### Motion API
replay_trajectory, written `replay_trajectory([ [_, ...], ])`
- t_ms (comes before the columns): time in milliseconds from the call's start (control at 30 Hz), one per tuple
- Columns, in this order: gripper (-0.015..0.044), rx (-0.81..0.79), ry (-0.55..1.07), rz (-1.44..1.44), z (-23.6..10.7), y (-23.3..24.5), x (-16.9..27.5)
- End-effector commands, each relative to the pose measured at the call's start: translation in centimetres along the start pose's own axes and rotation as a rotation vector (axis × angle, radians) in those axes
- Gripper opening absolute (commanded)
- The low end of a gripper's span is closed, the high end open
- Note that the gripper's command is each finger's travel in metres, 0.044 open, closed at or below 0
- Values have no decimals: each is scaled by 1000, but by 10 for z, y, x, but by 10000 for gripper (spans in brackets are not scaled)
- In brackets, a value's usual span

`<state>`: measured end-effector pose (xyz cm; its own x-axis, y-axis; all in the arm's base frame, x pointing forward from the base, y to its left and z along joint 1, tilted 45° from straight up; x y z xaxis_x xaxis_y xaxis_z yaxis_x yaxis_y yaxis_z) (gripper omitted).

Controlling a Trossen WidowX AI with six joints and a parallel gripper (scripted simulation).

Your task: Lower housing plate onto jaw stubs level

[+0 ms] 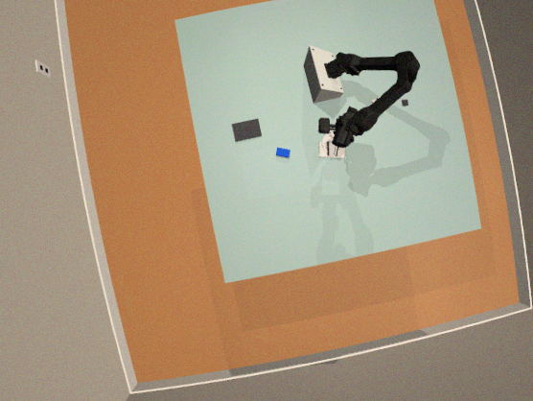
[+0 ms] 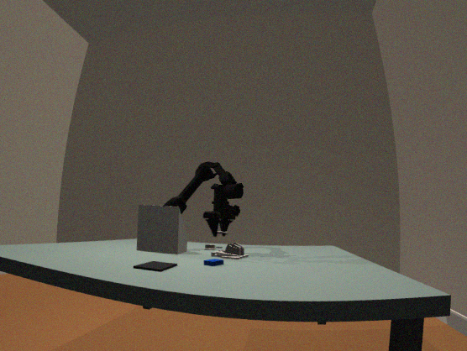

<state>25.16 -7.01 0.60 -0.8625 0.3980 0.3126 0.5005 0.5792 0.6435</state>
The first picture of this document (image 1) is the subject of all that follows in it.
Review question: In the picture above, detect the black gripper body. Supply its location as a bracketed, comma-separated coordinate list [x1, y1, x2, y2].
[318, 116, 342, 134]

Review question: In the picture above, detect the blue flat block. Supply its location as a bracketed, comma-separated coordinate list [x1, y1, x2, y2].
[276, 148, 290, 157]

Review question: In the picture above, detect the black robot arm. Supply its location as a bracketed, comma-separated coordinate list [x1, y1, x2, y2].
[324, 51, 420, 149]

